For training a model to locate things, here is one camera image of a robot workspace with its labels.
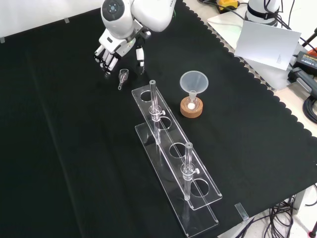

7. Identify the black power adapter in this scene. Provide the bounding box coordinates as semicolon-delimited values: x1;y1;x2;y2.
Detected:
295;50;317;72

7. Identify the cork ring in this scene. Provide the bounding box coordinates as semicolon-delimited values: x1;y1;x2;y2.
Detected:
179;96;205;118

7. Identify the pale board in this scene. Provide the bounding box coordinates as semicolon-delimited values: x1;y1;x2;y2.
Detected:
233;20;302;72

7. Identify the translucent plastic funnel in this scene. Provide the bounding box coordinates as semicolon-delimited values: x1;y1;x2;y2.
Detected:
179;70;210;103

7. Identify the clear acrylic funnel stand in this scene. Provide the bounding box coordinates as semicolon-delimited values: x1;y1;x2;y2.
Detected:
131;79;223;237

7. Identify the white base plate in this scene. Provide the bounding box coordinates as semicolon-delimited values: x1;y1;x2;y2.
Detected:
206;10;296;91

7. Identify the black and grey handle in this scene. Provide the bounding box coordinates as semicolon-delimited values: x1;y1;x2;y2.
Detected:
288;66;317;95

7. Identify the yellow stop button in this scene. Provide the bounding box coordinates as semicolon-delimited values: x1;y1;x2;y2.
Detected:
216;0;240;13

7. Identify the black tripod leg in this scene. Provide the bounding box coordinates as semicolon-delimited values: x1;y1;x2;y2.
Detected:
300;31;317;48

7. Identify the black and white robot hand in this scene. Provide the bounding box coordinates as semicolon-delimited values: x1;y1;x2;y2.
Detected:
93;27;152;79

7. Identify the black table cloth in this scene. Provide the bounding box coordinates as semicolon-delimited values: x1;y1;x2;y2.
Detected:
0;1;317;238

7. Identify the coiled black cable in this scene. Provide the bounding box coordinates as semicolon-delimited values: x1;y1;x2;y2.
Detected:
303;95;317;125

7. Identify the black cable bundle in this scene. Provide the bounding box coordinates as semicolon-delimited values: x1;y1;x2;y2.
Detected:
262;195;302;238

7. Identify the clear glass weighing funnel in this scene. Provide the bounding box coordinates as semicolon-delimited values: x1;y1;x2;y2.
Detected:
117;69;130;91

